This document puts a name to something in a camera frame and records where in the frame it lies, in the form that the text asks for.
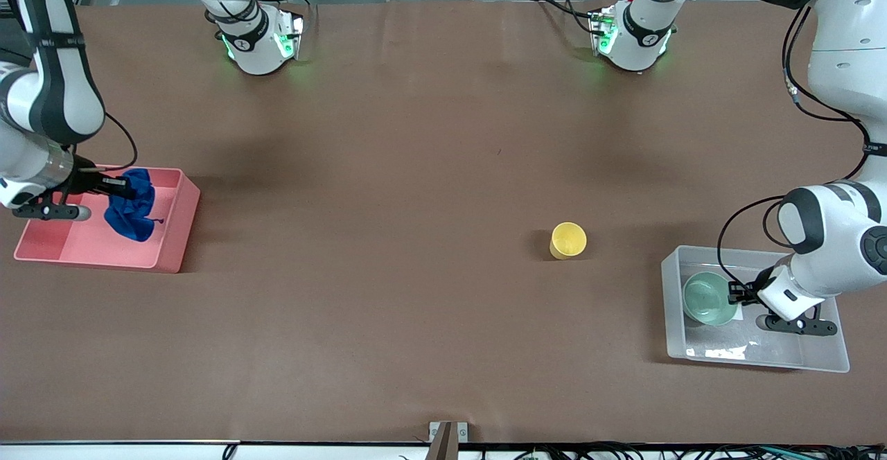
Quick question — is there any pink plastic bin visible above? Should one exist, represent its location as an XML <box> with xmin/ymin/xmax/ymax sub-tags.
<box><xmin>14</xmin><ymin>162</ymin><xmax>202</xmax><ymax>274</ymax></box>

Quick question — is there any black left base cable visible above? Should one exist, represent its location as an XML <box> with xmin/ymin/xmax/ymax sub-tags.
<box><xmin>532</xmin><ymin>0</ymin><xmax>598</xmax><ymax>35</ymax></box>

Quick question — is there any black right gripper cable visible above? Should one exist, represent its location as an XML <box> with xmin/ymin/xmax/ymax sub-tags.
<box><xmin>73</xmin><ymin>112</ymin><xmax>139</xmax><ymax>173</ymax></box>

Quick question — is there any white table edge rail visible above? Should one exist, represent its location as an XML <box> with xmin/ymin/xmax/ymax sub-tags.
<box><xmin>0</xmin><ymin>439</ymin><xmax>887</xmax><ymax>460</ymax></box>

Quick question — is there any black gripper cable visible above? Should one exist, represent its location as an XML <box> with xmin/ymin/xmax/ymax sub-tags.
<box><xmin>717</xmin><ymin>6</ymin><xmax>887</xmax><ymax>296</ymax></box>
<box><xmin>73</xmin><ymin>112</ymin><xmax>139</xmax><ymax>173</ymax></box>

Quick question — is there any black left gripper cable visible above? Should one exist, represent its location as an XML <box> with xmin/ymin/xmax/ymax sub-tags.
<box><xmin>717</xmin><ymin>6</ymin><xmax>887</xmax><ymax>296</ymax></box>

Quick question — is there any brown table cover sheet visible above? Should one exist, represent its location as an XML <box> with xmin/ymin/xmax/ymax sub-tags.
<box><xmin>0</xmin><ymin>0</ymin><xmax>887</xmax><ymax>445</ymax></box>

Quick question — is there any clear plastic box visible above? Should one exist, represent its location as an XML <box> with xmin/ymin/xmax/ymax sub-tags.
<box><xmin>660</xmin><ymin>245</ymin><xmax>851</xmax><ymax>374</ymax></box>

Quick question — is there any blue cloth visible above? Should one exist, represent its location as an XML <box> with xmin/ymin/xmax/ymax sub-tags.
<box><xmin>104</xmin><ymin>168</ymin><xmax>165</xmax><ymax>242</ymax></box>

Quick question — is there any yellow cup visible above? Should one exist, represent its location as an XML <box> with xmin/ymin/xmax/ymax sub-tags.
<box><xmin>550</xmin><ymin>222</ymin><xmax>588</xmax><ymax>260</ymax></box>

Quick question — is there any pale green bowl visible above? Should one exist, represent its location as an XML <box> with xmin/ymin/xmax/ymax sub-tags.
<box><xmin>683</xmin><ymin>271</ymin><xmax>739</xmax><ymax>327</ymax></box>

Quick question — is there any metal table edge bracket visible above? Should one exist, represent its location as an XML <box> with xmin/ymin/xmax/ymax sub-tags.
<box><xmin>428</xmin><ymin>421</ymin><xmax>469</xmax><ymax>460</ymax></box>

